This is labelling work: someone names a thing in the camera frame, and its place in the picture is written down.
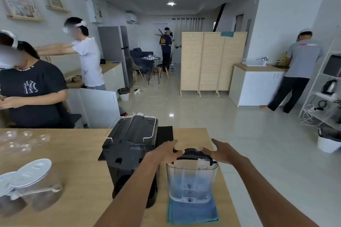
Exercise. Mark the blue folded cloth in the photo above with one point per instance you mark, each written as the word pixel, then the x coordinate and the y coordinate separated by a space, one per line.
pixel 191 213

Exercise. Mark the small glass jar white lid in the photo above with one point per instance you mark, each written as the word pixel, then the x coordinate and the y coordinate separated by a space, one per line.
pixel 8 200

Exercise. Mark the white air conditioner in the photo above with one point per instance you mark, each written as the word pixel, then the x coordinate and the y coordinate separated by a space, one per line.
pixel 131 18

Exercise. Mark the wide framed picture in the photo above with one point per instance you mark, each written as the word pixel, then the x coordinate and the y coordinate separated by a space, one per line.
pixel 20 3

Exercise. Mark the dark blue sofa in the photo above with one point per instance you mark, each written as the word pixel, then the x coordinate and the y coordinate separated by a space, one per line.
pixel 141 55

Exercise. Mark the person's left hand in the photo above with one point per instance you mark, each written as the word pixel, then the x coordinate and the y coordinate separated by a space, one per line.
pixel 162 153

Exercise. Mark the wooden leg chair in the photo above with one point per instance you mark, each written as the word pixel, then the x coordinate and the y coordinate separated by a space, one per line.
pixel 136 71

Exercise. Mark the white curtains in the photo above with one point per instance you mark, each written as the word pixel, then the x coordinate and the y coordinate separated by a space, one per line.
pixel 189 24

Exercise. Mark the white kitchen counter wooden top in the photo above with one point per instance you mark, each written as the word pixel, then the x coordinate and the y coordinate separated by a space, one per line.
pixel 98 101

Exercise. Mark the round black table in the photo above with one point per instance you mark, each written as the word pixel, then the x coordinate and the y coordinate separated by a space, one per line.
pixel 151 60

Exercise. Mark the person's right forearm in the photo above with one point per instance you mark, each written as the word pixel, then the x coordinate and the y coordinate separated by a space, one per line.
pixel 266 189

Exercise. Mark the teal cloth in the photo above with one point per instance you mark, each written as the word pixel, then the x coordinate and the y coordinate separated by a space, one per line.
pixel 227 34

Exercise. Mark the person's left thumb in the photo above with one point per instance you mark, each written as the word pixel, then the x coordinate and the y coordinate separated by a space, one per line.
pixel 178 152

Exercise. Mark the black mat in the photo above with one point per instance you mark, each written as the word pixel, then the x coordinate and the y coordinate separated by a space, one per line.
pixel 165 135

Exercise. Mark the person's right thumb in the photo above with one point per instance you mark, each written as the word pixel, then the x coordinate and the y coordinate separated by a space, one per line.
pixel 206 151

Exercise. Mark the white power strip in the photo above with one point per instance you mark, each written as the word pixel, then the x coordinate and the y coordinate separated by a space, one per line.
pixel 137 91

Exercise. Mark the person's right hand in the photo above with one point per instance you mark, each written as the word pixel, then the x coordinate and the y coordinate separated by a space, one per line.
pixel 223 155

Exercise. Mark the small white bin black bag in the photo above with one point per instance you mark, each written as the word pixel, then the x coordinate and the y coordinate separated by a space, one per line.
pixel 124 95

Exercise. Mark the black box appliance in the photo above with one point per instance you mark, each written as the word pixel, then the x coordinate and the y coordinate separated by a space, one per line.
pixel 333 66

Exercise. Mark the clear water tank black lid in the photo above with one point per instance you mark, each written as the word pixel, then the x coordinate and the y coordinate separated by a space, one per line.
pixel 191 179

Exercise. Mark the grey refrigerator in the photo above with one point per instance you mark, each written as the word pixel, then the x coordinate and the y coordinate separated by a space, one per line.
pixel 114 46

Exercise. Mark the white sink cabinet wooden top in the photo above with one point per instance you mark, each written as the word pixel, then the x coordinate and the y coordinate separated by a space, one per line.
pixel 253 85

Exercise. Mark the large glass jar white lid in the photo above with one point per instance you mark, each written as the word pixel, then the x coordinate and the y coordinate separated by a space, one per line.
pixel 40 181

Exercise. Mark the beige folding screen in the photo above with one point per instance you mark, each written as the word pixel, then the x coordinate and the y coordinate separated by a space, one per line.
pixel 210 62

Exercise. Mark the ceiling light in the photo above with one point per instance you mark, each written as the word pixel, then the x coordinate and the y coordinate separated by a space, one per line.
pixel 171 3

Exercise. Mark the clear plastic spoon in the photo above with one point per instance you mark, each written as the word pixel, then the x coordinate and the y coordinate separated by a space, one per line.
pixel 34 191

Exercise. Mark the large white bin black bag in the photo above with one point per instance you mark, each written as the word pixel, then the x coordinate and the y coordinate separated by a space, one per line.
pixel 329 141

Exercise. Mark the white metal shelf rack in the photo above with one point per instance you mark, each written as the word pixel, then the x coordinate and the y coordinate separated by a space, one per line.
pixel 313 96

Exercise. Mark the person's left forearm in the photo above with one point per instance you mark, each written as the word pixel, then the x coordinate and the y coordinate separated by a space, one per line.
pixel 133 189

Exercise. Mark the black coffee machine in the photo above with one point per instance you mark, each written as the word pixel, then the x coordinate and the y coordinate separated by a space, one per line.
pixel 130 149

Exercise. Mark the steel electric kettle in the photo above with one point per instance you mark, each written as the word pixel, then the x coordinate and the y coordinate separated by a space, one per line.
pixel 329 87

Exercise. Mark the white water heater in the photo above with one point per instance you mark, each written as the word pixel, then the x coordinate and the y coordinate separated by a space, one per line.
pixel 93 8

